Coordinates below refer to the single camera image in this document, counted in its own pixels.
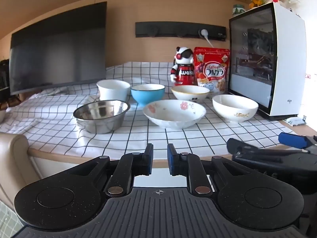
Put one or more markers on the white plastic packet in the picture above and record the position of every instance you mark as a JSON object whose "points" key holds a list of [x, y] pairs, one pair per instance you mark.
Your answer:
{"points": [[294, 121]]}

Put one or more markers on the shallow pink floral bowl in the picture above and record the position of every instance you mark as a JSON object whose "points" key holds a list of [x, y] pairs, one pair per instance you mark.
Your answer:
{"points": [[173, 115]]}

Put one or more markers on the red cereal bag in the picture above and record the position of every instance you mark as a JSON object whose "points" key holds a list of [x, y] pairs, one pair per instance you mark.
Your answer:
{"points": [[213, 69]]}

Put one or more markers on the dark shelf unit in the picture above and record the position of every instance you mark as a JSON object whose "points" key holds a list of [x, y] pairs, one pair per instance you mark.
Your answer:
{"points": [[3, 79]]}

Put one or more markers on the black flat monitor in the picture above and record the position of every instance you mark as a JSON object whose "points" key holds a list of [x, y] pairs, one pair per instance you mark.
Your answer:
{"points": [[57, 49]]}

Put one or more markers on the black wall power strip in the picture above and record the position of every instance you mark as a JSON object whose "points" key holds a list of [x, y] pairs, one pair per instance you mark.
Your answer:
{"points": [[168, 31]]}

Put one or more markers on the blue bowl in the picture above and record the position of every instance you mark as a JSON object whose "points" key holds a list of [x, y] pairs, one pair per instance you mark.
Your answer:
{"points": [[147, 96]]}

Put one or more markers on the yellow rim white bowl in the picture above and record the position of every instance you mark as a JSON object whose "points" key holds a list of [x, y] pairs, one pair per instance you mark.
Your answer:
{"points": [[189, 95]]}

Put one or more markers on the beige chair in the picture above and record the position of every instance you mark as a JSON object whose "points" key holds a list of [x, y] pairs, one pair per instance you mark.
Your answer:
{"points": [[14, 158]]}

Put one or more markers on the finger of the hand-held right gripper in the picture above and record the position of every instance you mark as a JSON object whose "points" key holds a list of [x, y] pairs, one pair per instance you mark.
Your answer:
{"points": [[235, 145], [293, 140]]}

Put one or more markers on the stainless steel bowl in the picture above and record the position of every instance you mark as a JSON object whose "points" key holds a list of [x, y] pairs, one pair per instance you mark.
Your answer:
{"points": [[101, 121]]}

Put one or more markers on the deep white bowl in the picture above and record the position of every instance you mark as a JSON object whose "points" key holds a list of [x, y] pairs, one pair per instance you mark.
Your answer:
{"points": [[112, 91]]}

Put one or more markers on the small glass jar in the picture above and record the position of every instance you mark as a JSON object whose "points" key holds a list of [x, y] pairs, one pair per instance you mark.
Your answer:
{"points": [[238, 9]]}

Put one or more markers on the panda robot figurine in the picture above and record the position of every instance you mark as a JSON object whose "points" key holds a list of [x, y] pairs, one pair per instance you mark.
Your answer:
{"points": [[182, 72]]}

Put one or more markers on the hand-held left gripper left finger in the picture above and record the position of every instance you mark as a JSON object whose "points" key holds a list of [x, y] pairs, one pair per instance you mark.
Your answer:
{"points": [[149, 158]]}

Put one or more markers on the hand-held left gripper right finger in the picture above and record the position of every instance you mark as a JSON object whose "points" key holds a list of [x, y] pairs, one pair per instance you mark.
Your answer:
{"points": [[171, 159]]}

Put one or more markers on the white checkered tablecloth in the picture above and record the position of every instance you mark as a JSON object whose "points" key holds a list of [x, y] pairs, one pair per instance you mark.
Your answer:
{"points": [[49, 119]]}

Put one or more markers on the white glass computer case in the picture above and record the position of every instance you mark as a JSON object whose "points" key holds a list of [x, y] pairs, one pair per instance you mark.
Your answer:
{"points": [[287, 62]]}

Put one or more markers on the white bowl gold print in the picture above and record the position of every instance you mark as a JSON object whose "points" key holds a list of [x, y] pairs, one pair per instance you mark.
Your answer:
{"points": [[234, 114]]}

